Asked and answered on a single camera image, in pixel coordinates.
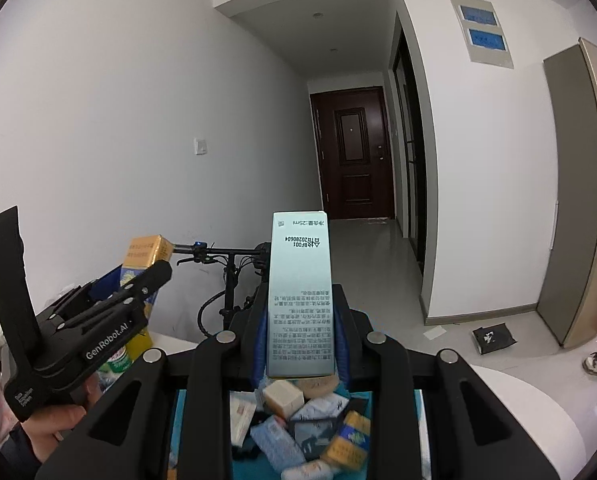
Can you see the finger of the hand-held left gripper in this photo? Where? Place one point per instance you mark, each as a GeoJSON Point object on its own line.
{"type": "Point", "coordinates": [106, 285]}
{"type": "Point", "coordinates": [143, 280]}

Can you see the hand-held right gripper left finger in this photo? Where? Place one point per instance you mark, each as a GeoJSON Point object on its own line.
{"type": "Point", "coordinates": [261, 350]}

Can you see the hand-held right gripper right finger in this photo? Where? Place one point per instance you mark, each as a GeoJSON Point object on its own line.
{"type": "Point", "coordinates": [342, 355]}

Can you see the orange printed box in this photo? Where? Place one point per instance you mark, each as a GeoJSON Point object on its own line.
{"type": "Point", "coordinates": [146, 250]}

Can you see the tall pale green box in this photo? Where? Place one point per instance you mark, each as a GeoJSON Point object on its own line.
{"type": "Point", "coordinates": [298, 300]}

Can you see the blue plastic basin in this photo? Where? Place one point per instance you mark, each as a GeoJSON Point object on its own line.
{"type": "Point", "coordinates": [418, 430]}

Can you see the person's left forearm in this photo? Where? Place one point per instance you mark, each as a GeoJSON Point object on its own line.
{"type": "Point", "coordinates": [13, 455]}

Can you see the person's left hand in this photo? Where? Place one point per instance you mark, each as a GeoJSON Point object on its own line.
{"type": "Point", "coordinates": [53, 425]}

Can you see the tan rounded box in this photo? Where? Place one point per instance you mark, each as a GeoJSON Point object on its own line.
{"type": "Point", "coordinates": [318, 386]}

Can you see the white blue tissue pack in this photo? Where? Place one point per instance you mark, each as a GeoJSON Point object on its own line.
{"type": "Point", "coordinates": [318, 407]}

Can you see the yellow plastic container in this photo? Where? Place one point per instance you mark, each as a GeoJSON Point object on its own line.
{"type": "Point", "coordinates": [141, 342]}

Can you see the red and white box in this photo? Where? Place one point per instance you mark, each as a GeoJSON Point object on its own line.
{"type": "Point", "coordinates": [242, 420]}

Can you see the green label water bottle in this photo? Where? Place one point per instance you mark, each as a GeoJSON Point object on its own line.
{"type": "Point", "coordinates": [118, 360]}

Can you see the black grey box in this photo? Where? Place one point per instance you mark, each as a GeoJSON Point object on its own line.
{"type": "Point", "coordinates": [311, 440]}

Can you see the white paper sheet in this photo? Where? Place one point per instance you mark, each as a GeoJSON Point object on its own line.
{"type": "Point", "coordinates": [435, 333]}

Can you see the pale blue packet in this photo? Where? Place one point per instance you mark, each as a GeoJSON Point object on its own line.
{"type": "Point", "coordinates": [278, 445]}

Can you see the grey doormat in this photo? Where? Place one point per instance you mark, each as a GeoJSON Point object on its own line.
{"type": "Point", "coordinates": [373, 219]}

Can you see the black plastic bag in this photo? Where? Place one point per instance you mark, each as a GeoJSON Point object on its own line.
{"type": "Point", "coordinates": [493, 337]}

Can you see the black framed glass door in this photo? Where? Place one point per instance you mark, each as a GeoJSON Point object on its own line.
{"type": "Point", "coordinates": [416, 185]}

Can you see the dark brown door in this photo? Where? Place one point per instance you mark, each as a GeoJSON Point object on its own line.
{"type": "Point", "coordinates": [353, 160]}

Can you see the gold grey refrigerator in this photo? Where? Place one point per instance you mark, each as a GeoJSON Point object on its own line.
{"type": "Point", "coordinates": [573, 185]}

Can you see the white wall switch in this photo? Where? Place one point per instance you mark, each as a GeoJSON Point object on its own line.
{"type": "Point", "coordinates": [201, 146]}

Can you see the grey wall panel blue windows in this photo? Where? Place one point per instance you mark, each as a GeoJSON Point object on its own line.
{"type": "Point", "coordinates": [480, 30]}

